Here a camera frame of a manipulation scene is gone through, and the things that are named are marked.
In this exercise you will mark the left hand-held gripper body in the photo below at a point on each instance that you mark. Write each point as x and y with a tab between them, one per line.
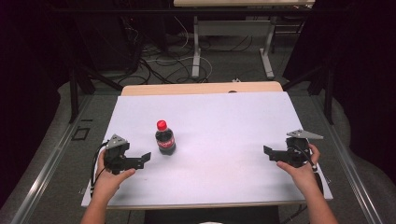
115	154

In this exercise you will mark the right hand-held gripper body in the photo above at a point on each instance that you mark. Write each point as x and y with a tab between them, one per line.
297	152

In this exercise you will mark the cola bottle with red label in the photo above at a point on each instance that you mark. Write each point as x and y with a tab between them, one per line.
165	143

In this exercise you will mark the red bottle cap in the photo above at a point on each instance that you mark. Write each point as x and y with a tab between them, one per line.
161	125

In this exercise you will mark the person's right hand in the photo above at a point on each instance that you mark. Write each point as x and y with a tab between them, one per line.
303	177

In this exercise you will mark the person's left hand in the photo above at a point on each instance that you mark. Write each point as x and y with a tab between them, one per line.
107	183

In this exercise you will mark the white table cover sheet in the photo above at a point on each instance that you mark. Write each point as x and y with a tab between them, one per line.
224	124

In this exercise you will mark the black metal stand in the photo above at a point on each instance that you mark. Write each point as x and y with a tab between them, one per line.
328	93
73	93

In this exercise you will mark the light wooden table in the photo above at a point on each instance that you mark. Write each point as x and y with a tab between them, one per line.
186	88

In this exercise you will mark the dark curtain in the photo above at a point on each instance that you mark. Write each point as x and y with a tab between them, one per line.
28	62
364	62

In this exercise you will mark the black equipment cabinet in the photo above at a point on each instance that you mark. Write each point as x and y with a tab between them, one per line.
106	40

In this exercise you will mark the white-framed background desk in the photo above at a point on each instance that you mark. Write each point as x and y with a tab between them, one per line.
233	28

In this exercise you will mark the black floor socket frame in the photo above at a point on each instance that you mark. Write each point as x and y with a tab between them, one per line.
74	133

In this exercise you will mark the metal floor rail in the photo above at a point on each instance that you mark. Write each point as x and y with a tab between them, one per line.
46	169
348	165

